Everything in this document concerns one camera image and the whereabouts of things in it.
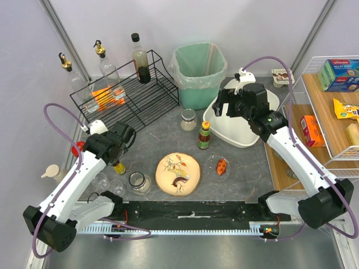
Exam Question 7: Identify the small yellow label bottle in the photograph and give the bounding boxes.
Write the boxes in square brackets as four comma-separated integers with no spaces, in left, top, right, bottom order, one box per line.
[112,161,126,175]

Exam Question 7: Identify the red lid sauce jar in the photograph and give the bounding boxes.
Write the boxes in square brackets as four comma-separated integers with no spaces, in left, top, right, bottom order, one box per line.
[71,141,85,157]

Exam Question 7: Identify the yellow cap chili sauce bottle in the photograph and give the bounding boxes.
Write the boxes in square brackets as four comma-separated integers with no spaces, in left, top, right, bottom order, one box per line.
[197,121,210,150]

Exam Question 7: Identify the wide glass jar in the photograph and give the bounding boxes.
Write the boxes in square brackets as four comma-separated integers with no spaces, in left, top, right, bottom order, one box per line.
[127,171,152,195]

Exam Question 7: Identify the glass oil bottle gold spout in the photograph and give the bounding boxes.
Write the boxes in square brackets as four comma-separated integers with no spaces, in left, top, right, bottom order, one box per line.
[93,40,126,103]

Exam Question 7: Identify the dark soy sauce bottle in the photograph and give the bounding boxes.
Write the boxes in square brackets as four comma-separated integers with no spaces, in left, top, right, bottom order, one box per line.
[131,33,151,84]

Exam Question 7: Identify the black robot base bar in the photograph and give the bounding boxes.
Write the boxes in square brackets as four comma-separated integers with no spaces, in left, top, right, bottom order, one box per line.
[108,201,291,228]

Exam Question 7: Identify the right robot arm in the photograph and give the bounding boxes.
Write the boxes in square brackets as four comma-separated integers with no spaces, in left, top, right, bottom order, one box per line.
[212,83,354,229]

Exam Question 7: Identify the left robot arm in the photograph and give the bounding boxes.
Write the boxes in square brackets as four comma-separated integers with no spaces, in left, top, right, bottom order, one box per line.
[23,121,136,252]

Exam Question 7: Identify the glass jar with rice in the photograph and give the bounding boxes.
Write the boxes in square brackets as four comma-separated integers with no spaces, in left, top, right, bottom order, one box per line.
[181,109,197,131]

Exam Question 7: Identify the white plastic basin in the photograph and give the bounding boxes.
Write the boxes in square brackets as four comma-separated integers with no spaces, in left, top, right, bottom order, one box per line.
[202,78,280,149]

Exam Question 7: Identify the clear plastic cup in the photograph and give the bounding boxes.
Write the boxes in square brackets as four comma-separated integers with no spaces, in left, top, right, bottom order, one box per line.
[108,180,126,197]
[92,173,109,190]

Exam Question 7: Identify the green trash bin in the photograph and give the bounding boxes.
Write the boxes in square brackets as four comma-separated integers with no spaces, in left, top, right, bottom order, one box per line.
[169,43,228,110]

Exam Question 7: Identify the chocolate pudding cup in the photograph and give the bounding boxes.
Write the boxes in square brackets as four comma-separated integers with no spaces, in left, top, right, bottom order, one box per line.
[271,69,295,88]

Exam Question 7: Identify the clear trash bag liner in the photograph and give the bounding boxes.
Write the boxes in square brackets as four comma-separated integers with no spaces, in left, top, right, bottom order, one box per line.
[168,42,228,90]

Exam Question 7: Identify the orange snack packet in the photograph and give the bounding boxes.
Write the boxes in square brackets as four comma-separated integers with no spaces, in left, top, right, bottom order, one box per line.
[92,87,126,111]

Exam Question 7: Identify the orange food piece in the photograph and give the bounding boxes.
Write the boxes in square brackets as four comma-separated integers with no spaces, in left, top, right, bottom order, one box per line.
[216,158,228,176]

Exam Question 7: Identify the beige pump soap bottle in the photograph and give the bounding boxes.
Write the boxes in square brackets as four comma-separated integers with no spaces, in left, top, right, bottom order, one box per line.
[41,164,69,183]

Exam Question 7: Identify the clear glass plate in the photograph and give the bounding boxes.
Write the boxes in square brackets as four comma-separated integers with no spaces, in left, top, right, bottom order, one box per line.
[202,152,233,184]

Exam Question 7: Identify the orange pink box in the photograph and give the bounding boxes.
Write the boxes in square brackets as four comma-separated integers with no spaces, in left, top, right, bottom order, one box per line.
[300,115,325,147]

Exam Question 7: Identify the floral ceramic plate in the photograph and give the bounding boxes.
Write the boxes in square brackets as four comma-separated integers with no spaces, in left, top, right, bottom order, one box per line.
[155,152,201,197]

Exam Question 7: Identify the green sponge pack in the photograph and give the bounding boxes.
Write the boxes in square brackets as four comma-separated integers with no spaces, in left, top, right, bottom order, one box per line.
[317,59,358,92]

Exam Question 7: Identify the yellow snack bag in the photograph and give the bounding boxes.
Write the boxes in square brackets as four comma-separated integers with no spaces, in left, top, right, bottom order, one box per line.
[333,99,359,122]

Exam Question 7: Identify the yellow sponge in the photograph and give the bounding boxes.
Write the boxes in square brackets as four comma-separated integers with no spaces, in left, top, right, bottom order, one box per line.
[346,123,359,146]

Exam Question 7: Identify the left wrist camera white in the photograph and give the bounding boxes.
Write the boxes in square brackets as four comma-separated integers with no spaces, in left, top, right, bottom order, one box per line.
[80,119,108,135]

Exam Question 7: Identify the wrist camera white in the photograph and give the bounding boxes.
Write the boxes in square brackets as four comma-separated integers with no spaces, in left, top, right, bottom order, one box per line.
[80,119,108,135]
[234,68,256,95]

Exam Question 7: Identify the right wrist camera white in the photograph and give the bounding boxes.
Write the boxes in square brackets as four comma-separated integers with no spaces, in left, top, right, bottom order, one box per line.
[234,68,256,95]

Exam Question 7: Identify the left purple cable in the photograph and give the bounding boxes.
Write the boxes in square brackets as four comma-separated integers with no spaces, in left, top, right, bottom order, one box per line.
[32,103,152,258]

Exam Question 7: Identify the purple cable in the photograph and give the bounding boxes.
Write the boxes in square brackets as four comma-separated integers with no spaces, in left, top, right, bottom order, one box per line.
[32,103,152,258]
[242,55,355,241]

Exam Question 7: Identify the black wire rack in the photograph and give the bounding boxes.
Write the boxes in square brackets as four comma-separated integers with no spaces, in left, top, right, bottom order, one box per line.
[70,50,180,131]

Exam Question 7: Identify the white wire shelf unit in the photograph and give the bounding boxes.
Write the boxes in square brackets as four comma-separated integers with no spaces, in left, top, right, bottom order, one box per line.
[278,56,358,184]

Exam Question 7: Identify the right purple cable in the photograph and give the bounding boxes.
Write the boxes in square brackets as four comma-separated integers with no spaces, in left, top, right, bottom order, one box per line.
[242,55,355,241]

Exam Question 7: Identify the grey cable duct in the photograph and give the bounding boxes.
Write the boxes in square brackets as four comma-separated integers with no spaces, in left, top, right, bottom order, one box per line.
[75,221,303,235]

